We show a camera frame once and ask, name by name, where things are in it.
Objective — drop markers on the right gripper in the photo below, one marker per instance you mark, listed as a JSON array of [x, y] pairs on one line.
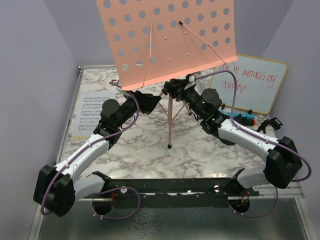
[[178, 89]]

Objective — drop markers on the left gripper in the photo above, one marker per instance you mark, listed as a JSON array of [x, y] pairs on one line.
[[147, 102]]

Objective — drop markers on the pink music stand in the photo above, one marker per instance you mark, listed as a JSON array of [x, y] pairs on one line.
[[154, 41]]

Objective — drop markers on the white sheet music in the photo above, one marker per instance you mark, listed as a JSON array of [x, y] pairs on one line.
[[87, 112]]

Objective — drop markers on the black microphone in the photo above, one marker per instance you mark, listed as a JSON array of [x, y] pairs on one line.
[[248, 122]]

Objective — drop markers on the yellow sheet music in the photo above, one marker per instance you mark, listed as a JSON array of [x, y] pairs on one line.
[[80, 137]]

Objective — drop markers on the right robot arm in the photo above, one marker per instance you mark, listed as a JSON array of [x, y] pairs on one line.
[[282, 162]]

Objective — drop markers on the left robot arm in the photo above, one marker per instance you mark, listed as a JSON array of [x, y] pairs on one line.
[[58, 187]]

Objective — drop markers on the packaged item flat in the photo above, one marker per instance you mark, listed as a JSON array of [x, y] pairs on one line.
[[201, 84]]

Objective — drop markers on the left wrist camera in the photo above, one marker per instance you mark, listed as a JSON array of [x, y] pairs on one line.
[[123, 92]]

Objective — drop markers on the small whiteboard yellow frame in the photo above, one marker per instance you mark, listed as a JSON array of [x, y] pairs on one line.
[[258, 81]]

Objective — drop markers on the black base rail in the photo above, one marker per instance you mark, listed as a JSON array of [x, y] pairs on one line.
[[170, 192]]

